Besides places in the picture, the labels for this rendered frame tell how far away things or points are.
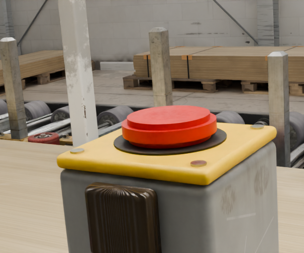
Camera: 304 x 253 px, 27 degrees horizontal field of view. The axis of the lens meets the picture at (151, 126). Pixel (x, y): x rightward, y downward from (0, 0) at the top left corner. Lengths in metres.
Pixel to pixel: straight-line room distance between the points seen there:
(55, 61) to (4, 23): 1.70
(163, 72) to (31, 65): 6.76
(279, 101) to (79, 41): 0.48
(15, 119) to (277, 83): 0.80
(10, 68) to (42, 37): 8.03
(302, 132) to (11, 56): 0.86
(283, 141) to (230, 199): 1.19
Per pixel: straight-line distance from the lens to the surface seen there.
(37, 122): 2.29
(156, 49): 1.53
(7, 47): 1.83
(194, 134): 0.25
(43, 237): 1.02
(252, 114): 2.03
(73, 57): 1.51
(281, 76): 1.40
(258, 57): 6.61
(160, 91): 1.54
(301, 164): 1.84
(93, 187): 0.24
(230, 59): 6.75
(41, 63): 8.40
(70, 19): 1.50
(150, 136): 0.25
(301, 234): 0.97
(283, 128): 1.42
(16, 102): 1.85
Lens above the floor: 1.29
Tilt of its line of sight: 13 degrees down
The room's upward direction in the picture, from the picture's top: 4 degrees counter-clockwise
